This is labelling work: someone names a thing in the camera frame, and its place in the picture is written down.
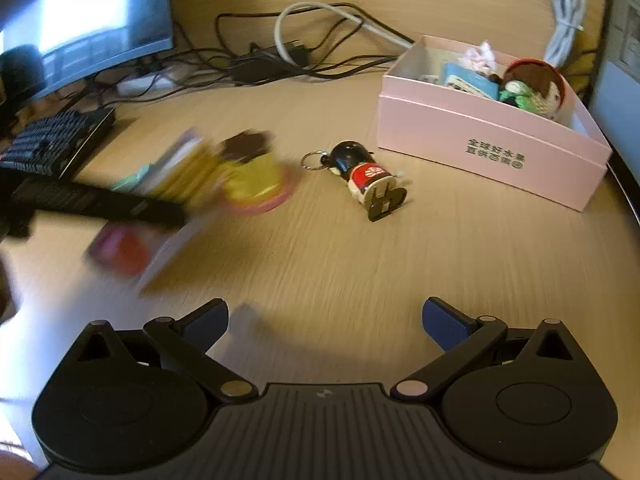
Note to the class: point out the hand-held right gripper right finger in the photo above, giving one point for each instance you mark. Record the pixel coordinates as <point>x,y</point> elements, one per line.
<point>447,325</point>

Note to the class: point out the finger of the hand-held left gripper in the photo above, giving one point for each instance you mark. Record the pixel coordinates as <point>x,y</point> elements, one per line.
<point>110,205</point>

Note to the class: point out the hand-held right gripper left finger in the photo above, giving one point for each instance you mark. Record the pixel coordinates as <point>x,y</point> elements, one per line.
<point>206,327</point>

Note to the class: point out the packaged small doll toy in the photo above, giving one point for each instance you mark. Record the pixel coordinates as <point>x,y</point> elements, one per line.
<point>250,170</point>

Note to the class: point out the pink cardboard box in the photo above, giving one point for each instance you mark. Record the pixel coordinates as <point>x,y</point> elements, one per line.
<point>480,150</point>

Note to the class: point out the blue and white packet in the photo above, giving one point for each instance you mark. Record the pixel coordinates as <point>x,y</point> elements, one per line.
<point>470,82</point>

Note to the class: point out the brown crochet doll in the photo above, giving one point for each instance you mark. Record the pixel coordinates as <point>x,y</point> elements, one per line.
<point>537,87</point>

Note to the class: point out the black keyboard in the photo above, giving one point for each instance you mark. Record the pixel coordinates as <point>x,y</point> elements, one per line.
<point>55,140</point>

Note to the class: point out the white power strip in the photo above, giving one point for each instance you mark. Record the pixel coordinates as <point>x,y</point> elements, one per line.
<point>145,80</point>

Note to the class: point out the dark round object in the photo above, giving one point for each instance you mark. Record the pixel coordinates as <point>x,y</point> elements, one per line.
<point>20,72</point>

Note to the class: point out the black computer monitor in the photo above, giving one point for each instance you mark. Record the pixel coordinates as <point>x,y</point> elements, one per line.
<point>85,10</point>

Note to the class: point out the black power adapter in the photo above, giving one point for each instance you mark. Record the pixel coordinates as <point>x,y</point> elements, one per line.
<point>265,66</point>

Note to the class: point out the computer tower case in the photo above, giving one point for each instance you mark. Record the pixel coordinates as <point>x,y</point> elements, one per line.
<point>620,35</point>

